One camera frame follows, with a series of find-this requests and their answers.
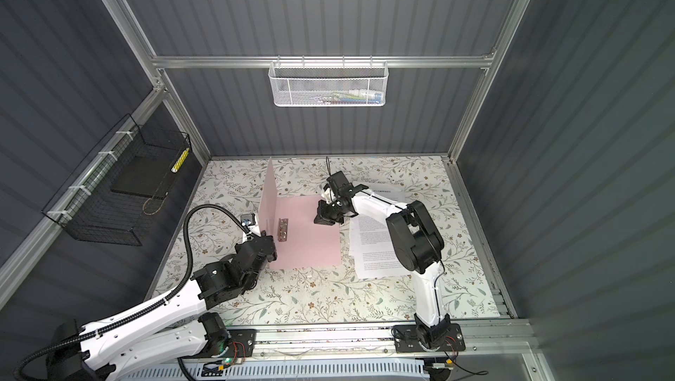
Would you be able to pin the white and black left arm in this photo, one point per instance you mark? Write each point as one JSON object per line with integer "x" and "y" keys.
{"x": 177, "y": 324}

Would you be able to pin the aluminium horizontal back bar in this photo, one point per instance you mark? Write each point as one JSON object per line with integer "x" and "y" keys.
{"x": 263, "y": 62}

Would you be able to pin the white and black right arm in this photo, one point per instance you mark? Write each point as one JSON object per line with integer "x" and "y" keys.
{"x": 417, "y": 244}

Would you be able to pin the black wire wall basket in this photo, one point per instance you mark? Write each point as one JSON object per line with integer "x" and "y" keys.
{"x": 118, "y": 196}

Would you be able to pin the aluminium frame corner post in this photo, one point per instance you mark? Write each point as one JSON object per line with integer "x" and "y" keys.
{"x": 504, "y": 41}

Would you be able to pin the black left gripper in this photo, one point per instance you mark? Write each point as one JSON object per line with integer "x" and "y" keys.
{"x": 269, "y": 239}

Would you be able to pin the pink file folder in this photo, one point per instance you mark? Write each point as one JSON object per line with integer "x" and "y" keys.
{"x": 309, "y": 245}

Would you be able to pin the white ventilated grille strip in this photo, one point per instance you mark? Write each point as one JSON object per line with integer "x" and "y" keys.
{"x": 328, "y": 369}

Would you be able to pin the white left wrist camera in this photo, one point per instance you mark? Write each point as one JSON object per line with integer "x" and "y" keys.
{"x": 248, "y": 220}

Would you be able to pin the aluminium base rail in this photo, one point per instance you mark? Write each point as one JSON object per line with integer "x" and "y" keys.
{"x": 377, "y": 339}

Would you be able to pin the floral patterned table mat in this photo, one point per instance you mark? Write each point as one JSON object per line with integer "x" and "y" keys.
{"x": 337, "y": 294}

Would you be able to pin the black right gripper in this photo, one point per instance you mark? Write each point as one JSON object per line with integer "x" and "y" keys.
{"x": 322, "y": 217}

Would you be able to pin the white printed paper sheet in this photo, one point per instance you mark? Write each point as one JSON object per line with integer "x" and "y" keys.
{"x": 372, "y": 250}

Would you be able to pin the pens in white basket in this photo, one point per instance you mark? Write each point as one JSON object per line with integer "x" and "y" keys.
{"x": 360, "y": 96}

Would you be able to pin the white wire mesh basket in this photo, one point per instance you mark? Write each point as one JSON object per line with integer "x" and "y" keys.
{"x": 293, "y": 87}

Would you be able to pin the black pad in basket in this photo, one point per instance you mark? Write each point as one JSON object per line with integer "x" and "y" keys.
{"x": 145, "y": 177}

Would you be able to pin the yellow marker pen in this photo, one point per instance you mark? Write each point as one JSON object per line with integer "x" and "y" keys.
{"x": 180, "y": 160}

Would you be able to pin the silver folder clip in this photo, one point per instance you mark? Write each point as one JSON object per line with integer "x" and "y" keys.
{"x": 283, "y": 229}

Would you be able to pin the white sheet with XDOF header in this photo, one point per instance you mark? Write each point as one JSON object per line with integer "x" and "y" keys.
{"x": 392, "y": 192}

